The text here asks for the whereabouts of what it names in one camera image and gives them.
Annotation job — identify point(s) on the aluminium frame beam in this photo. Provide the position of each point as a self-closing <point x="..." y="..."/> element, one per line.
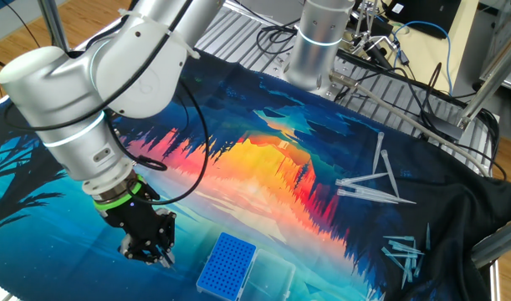
<point x="497" y="244"/>

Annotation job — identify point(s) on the black power brick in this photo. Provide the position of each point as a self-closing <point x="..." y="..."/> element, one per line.
<point x="443" y="125"/>

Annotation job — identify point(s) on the clear pipette tips lower pile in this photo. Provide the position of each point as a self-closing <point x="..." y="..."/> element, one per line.
<point x="391" y="257"/>

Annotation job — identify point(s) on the silver clamp stand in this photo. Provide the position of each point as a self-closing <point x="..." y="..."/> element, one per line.
<point x="366" y="25"/>

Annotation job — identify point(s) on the beige desk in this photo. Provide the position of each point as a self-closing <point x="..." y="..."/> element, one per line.
<point x="426" y="58"/>

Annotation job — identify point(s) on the printed landscape cloth mat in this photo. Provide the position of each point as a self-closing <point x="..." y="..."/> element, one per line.
<point x="259" y="180"/>

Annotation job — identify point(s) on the large clear pipette tip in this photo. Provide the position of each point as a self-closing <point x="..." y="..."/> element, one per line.
<point x="359" y="179"/>
<point x="389" y="196"/>
<point x="378" y="150"/>
<point x="389" y="171"/>
<point x="364" y="195"/>

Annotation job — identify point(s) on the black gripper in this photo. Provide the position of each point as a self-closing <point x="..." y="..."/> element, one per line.
<point x="131" y="215"/>

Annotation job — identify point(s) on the black laptop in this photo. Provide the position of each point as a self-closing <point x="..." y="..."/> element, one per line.
<point x="430" y="16"/>

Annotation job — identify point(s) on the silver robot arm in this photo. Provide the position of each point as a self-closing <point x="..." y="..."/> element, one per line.
<point x="71" y="96"/>

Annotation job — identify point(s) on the medium blue pipette tip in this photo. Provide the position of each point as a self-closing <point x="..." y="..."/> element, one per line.
<point x="427" y="238"/>
<point x="405" y="247"/>
<point x="419" y="266"/>
<point x="405" y="273"/>
<point x="413" y="261"/>
<point x="399" y="238"/>
<point x="401" y="255"/>

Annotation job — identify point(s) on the aluminium frame post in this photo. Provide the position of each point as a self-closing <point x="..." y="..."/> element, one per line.
<point x="489" y="79"/>
<point x="52" y="16"/>

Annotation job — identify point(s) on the blue pipette tip box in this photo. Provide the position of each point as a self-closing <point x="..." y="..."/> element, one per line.
<point x="228" y="263"/>

